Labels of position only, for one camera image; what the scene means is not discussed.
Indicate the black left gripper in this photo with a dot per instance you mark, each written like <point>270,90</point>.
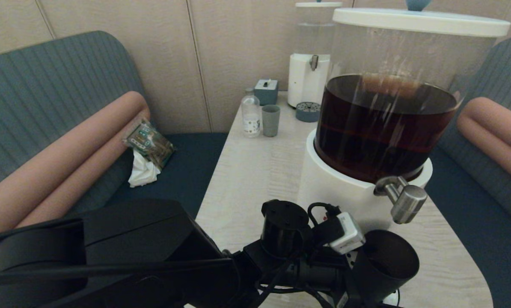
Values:
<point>324,273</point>

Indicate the dark grey tapered cup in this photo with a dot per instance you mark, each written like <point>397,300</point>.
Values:
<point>384,265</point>

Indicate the large metal dispenser tap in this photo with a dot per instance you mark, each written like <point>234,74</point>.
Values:
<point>405,201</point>

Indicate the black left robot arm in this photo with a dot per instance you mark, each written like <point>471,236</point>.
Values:
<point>131,256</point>

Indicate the grey-green plastic cup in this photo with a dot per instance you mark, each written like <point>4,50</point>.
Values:
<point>271,122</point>

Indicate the large tea drink dispenser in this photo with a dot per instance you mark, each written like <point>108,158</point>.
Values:
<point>345,188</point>

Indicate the large blue-grey drip tray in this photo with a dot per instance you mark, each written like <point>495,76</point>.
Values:
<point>393,298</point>

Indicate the teal upholstered bench sofa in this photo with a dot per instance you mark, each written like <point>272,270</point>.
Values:
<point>473,256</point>
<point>67,77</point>

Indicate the small blue-grey drip tray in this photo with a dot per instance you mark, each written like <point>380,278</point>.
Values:
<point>308,112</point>

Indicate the pink cylindrical bolster cushion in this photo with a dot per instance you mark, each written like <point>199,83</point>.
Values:
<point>491,145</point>
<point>75,184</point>
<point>58,159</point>
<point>503,119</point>

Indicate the clear plastic bottle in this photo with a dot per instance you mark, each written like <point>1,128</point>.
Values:
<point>251,115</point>

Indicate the small white water dispenser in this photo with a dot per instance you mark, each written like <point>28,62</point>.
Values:
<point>304,81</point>

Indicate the blue-grey square box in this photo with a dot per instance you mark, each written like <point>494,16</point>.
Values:
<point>266,94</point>

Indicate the small metal dispenser tap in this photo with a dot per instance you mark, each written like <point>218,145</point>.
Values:
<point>313,62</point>

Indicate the crumpled white tissue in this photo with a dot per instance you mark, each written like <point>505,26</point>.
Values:
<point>143,174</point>

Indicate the large white dispenser lid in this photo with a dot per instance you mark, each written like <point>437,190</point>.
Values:
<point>422,22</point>

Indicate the small white dispenser lid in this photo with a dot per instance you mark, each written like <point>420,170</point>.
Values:
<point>318,4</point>

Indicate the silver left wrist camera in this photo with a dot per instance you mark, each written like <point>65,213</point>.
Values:
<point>345,233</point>

